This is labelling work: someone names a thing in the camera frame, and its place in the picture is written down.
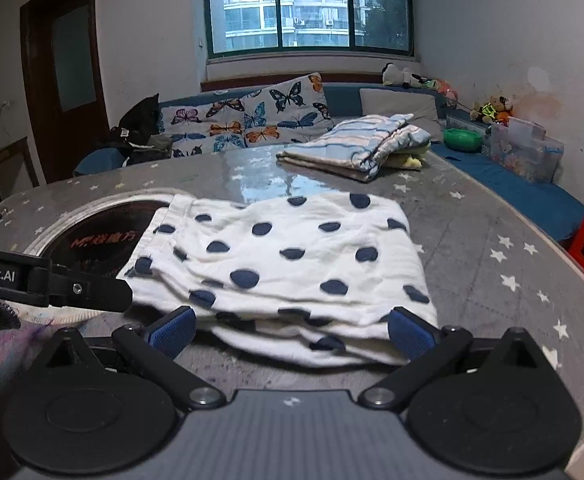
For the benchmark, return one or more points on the blue striped folded blanket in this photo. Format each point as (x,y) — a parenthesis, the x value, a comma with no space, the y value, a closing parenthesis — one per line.
(360,148)

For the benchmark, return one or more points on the left butterfly print cushion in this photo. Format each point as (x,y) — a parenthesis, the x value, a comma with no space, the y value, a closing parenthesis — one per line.
(210,128)

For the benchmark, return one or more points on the grey plain cushion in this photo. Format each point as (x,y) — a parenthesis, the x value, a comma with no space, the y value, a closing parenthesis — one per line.
(421,106)

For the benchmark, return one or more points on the round induction cooktop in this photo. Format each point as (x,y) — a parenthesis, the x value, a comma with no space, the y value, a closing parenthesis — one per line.
(100,236)

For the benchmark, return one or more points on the butterfly print cushion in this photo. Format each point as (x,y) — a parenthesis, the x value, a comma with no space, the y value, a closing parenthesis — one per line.
(295,111)
(210,128)

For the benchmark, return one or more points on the green bowl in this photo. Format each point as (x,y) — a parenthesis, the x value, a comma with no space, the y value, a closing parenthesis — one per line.
(463,140)

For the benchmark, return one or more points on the clear plastic storage box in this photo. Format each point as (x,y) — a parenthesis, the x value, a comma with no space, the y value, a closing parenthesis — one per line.
(525,150)

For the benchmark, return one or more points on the white navy polka dot garment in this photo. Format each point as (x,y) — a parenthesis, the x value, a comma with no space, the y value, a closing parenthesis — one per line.
(306,280)

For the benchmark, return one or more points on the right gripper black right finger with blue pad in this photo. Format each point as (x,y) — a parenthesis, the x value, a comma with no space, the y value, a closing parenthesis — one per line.
(432,353)

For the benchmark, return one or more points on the dark wooden door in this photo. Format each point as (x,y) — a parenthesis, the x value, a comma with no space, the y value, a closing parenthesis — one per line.
(63,83)

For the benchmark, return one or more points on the blue sofa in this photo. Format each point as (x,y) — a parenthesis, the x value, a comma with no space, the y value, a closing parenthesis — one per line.
(552,209)

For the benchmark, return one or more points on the brown plush toys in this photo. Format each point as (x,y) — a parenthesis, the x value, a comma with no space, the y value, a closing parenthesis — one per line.
(496,110)

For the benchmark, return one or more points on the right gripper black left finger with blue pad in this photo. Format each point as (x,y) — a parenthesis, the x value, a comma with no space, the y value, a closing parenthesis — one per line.
(150,353)

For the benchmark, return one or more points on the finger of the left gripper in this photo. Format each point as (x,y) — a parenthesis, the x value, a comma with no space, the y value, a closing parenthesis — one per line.
(70,288)

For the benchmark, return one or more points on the black clothes pile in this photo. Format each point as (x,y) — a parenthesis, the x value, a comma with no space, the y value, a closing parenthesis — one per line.
(137,137)

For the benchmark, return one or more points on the right butterfly print cushion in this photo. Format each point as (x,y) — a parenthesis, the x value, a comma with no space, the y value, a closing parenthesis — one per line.
(295,111)

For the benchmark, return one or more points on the window with green frame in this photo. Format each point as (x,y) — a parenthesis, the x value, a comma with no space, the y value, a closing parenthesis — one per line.
(246,26)

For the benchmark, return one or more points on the black white plush toy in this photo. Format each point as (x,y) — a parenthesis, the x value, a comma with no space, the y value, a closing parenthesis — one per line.
(405,78)

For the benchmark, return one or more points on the pink plush toy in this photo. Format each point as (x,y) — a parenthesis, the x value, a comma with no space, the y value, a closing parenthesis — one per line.
(444,89)

